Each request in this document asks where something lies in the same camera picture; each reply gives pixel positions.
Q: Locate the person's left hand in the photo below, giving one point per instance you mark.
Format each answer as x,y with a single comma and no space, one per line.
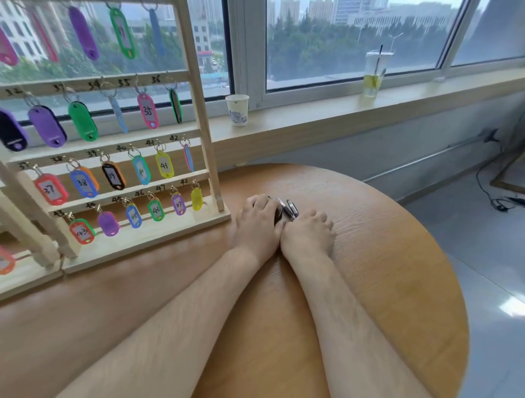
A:
256,229

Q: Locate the person's right hand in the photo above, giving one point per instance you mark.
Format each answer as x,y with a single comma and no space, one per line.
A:
307,240

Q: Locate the person's left thumb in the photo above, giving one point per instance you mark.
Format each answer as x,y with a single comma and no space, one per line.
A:
279,233

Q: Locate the person's right thumb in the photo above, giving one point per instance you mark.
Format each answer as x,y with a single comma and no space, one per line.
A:
288,234

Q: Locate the dark bunch of keys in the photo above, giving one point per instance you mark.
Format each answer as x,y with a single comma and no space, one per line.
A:
289,210

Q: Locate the person's right forearm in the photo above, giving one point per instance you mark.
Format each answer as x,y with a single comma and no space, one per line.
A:
344,328

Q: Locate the person's left forearm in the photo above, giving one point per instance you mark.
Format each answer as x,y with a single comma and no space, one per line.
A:
176,324

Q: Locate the white paper cup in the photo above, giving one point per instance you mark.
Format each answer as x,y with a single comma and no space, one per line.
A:
237,110

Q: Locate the wooden key rack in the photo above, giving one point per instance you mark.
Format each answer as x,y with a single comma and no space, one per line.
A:
201,123

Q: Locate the wooden window sill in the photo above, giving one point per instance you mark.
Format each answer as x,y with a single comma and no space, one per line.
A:
369,108

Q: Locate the clear plastic drink cup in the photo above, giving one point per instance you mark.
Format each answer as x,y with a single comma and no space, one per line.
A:
375,73

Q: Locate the black drinking straw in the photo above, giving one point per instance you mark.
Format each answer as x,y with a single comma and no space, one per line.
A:
380,50

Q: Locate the rows of coloured key tags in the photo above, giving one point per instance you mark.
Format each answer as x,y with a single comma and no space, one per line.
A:
82,121

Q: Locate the grey wall pipe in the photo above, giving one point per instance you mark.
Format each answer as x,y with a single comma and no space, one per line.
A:
430,158

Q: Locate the white window frame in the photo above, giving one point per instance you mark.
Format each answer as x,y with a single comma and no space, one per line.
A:
246,49

